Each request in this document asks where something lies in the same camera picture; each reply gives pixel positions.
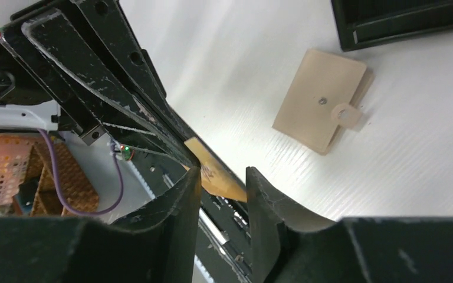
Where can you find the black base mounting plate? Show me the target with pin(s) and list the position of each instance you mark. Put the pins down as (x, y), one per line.
(223, 252)

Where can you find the orange woven basket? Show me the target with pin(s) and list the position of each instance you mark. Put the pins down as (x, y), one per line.
(26, 166)

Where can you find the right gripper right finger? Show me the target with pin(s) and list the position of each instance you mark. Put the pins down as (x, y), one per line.
(279, 227)

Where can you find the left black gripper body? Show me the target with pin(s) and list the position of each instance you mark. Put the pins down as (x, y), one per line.
(18, 87)

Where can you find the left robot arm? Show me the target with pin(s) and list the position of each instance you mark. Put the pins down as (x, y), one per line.
(15, 115)

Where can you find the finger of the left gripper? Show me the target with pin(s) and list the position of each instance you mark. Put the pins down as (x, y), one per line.
(86, 57)

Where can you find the black plastic tray box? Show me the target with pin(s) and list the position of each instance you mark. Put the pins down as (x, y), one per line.
(364, 24)

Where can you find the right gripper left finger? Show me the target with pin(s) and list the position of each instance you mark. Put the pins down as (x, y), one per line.
(160, 240)

